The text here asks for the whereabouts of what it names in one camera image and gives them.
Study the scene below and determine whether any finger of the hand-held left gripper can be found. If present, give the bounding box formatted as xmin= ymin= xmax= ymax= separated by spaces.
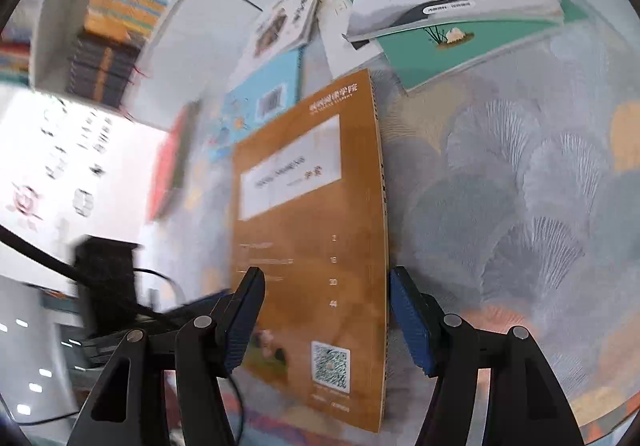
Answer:
xmin=186 ymin=292 xmax=237 ymax=321

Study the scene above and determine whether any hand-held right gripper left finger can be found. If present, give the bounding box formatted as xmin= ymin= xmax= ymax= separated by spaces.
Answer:
xmin=65 ymin=267 xmax=267 ymax=446

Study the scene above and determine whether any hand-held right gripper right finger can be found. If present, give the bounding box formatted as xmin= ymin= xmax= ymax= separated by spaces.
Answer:
xmin=389 ymin=267 xmax=586 ymax=446

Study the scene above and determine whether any orange-brown book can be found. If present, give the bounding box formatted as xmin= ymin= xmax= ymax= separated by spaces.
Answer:
xmin=231 ymin=68 xmax=392 ymax=434

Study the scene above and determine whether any teal green book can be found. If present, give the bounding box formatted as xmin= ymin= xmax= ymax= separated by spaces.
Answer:
xmin=332 ymin=0 xmax=591 ymax=94

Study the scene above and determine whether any row of dark hardcover books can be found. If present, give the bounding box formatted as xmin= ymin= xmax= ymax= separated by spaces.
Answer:
xmin=65 ymin=33 xmax=151 ymax=107

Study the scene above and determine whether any row of mixed colourful books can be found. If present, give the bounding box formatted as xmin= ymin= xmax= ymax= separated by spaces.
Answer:
xmin=0 ymin=26 xmax=37 ymax=87

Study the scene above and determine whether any red flat object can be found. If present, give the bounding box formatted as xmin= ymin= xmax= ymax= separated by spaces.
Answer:
xmin=154 ymin=110 xmax=202 ymax=223

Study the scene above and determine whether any patterned table mat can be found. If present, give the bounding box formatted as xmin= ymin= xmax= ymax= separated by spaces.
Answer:
xmin=165 ymin=0 xmax=640 ymax=446

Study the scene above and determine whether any light blue illustrated book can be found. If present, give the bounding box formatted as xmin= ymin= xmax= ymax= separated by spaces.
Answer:
xmin=207 ymin=48 xmax=306 ymax=164

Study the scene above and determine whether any white book with ink plant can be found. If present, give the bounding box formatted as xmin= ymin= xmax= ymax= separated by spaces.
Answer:
xmin=317 ymin=0 xmax=388 ymax=81

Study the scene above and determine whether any white book with dark picture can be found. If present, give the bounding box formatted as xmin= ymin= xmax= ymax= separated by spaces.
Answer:
xmin=240 ymin=0 xmax=333 ymax=71

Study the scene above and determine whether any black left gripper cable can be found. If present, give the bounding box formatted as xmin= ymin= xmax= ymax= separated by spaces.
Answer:
xmin=0 ymin=226 xmax=188 ymax=321

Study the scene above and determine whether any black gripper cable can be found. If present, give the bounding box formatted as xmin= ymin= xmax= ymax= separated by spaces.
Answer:
xmin=226 ymin=370 xmax=247 ymax=446
xmin=0 ymin=226 xmax=188 ymax=321

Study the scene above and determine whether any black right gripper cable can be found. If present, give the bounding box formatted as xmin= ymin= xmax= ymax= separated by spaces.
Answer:
xmin=226 ymin=370 xmax=247 ymax=446

